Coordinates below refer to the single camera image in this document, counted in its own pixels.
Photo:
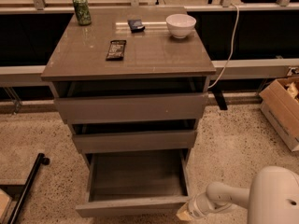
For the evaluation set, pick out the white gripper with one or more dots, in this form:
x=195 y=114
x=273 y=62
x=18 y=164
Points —
x=195 y=206

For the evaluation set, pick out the grey bottom drawer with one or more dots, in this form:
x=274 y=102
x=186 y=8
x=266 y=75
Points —
x=136 y=183

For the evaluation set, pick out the grey drawer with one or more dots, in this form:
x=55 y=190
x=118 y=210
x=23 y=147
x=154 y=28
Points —
x=135 y=136
x=125 y=100
x=136 y=183

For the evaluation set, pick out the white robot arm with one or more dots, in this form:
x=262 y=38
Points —
x=273 y=198

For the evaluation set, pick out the grey middle drawer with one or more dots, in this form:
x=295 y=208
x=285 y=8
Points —
x=135 y=136

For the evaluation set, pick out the grey top drawer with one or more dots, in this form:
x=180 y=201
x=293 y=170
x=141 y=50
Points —
x=125 y=100

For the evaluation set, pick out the grey drawer cabinet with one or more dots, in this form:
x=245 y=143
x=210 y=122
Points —
x=81 y=53

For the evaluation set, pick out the cardboard box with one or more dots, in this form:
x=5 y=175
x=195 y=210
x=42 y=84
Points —
x=281 y=108

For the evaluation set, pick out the black metal stand leg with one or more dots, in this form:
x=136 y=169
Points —
x=41 y=159

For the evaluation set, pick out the black snack bar wrapper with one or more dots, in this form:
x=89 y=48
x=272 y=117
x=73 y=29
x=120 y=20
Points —
x=116 y=50

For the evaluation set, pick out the white ceramic bowl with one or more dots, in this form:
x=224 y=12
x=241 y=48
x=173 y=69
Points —
x=180 y=25

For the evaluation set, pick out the dark blue snack packet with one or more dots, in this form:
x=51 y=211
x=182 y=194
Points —
x=136 y=26

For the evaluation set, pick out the green soda can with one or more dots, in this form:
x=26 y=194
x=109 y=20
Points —
x=82 y=12

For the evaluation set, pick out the black bracket under rail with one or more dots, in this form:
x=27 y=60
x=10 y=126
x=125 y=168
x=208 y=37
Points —
x=218 y=95

